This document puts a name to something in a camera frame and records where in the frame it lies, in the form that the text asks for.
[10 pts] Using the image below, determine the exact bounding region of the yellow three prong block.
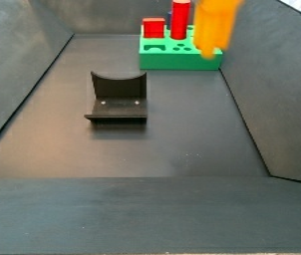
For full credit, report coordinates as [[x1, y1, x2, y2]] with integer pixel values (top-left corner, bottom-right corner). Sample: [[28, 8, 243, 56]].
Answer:
[[192, 0, 243, 59]]

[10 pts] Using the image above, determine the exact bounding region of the green shape sorter board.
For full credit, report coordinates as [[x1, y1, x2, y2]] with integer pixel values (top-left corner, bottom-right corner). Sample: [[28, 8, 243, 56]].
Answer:
[[139, 24, 224, 72]]

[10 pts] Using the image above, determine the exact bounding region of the black curved stand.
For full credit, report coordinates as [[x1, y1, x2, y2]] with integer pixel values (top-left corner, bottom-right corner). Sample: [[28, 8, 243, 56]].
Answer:
[[84, 72, 148, 122]]

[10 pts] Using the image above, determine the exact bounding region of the red square block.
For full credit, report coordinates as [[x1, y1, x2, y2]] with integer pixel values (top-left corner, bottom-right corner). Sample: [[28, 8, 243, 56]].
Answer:
[[143, 17, 164, 38]]

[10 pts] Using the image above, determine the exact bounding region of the blue cylinder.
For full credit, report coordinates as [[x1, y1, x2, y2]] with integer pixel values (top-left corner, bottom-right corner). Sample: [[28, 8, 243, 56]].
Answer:
[[166, 11, 171, 30]]

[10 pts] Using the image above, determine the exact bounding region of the tall red cylinder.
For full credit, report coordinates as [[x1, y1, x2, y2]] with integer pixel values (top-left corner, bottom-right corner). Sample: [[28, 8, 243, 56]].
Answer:
[[170, 0, 190, 40]]

